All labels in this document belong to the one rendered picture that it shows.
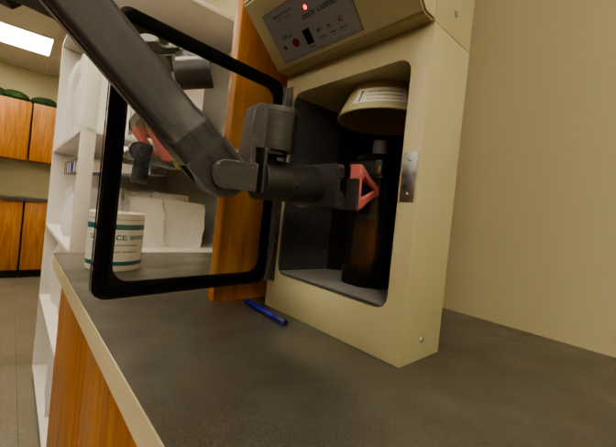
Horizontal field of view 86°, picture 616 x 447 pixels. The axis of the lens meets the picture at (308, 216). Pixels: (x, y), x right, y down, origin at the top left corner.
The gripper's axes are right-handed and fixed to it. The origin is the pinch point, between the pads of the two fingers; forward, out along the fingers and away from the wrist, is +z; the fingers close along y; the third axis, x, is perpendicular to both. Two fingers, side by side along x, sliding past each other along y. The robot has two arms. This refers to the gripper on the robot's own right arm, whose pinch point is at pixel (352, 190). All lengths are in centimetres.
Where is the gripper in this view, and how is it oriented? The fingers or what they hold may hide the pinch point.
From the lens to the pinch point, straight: 58.6
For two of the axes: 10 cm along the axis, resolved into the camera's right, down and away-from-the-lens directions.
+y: -6.6, -0.6, 7.5
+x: -0.7, 10.0, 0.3
